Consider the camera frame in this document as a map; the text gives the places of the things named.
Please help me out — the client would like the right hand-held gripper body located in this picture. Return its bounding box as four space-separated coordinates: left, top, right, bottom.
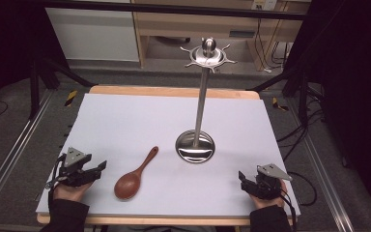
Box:
244 163 294 201

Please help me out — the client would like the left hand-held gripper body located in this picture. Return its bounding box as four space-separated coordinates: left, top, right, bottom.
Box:
55 147 102 188

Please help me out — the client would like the brown wooden spoon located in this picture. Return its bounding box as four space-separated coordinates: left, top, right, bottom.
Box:
113 145 159 201

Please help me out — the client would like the steel utensil stand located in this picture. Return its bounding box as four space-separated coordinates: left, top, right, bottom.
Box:
175 37 238 164

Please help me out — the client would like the person's right hand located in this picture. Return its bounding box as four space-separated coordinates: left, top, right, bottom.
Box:
248 179 288 211

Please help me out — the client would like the person's left hand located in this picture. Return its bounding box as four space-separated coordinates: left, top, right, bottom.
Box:
53 181 94 203

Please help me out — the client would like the white table mat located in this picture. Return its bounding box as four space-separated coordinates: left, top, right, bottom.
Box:
35 93 301 218

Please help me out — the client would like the yellow black striped tape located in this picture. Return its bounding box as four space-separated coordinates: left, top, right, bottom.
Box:
64 89 78 107
271 97 289 113

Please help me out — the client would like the black metal stand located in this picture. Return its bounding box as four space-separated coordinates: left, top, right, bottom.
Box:
244 66 327 125
28 57 98 121

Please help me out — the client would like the white cabinet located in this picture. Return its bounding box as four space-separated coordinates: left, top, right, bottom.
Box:
44 7 141 63

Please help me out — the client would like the light wooden desk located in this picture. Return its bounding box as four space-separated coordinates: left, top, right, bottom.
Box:
131 0 310 69

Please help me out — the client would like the black cable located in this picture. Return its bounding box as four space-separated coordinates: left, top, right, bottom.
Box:
44 154 68 211
275 107 325 162
286 171 319 207

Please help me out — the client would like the aluminium floor rail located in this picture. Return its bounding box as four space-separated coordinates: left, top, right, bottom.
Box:
286 96 356 232
0 89 55 223

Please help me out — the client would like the black metal frame bar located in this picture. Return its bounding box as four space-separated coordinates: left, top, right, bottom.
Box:
42 0 307 21

